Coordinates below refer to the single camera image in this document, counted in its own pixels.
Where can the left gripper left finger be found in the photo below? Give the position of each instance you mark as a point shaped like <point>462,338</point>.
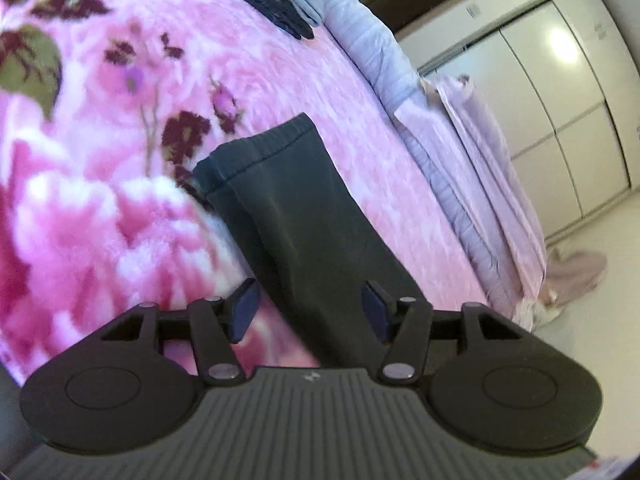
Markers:
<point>215,326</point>

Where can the pink floral bedspread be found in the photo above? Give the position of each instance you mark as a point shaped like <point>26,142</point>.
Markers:
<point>105,103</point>

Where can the white wardrobe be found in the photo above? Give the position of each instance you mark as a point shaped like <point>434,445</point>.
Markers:
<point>563,86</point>

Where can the pink cloth on floor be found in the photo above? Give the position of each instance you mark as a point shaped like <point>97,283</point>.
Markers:
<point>571,275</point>

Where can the lilac striped duvet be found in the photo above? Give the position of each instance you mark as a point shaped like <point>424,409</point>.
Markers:
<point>462,153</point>

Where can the black trousers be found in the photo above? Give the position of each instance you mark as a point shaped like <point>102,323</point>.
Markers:
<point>304,237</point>

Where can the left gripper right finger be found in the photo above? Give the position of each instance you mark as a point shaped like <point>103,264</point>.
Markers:
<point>403,325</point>

